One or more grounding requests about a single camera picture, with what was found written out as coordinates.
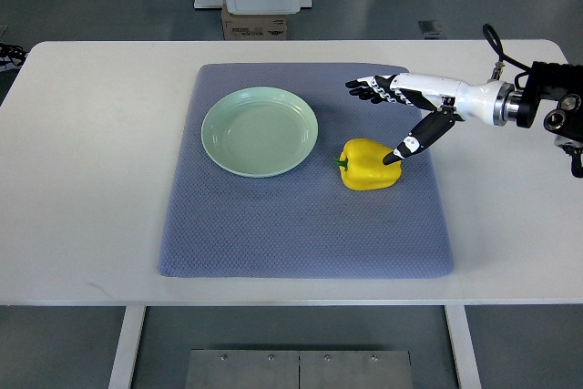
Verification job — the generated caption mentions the white table leg left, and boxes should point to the white table leg left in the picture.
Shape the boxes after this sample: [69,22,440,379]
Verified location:
[108,305,146,389]

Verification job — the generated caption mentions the grey floor plate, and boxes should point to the grey floor plate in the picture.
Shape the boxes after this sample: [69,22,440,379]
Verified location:
[418,20,445,39]

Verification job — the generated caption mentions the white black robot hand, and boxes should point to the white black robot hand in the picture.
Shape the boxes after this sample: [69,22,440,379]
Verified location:
[346,73,519,166]

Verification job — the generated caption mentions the white table leg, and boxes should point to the white table leg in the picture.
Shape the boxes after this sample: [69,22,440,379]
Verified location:
[445,305,482,389]
[108,305,146,389]

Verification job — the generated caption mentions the blue quilted mat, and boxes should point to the blue quilted mat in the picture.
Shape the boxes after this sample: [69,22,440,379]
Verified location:
[159,63,454,279]

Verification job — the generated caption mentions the yellow bell pepper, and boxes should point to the yellow bell pepper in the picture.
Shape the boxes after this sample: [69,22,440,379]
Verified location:
[334,138,402,191]

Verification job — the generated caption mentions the light green plate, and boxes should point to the light green plate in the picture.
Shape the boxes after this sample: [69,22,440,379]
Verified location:
[200,87,319,178]

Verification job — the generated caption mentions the cardboard box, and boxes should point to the cardboard box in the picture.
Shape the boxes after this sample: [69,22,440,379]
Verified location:
[220,4,288,41]

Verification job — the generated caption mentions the white table leg right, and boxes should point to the white table leg right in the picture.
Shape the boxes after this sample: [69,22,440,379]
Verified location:
[445,305,482,389]

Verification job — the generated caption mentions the black cables on floor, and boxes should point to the black cables on floor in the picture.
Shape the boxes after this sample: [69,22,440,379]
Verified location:
[0,41,29,72]

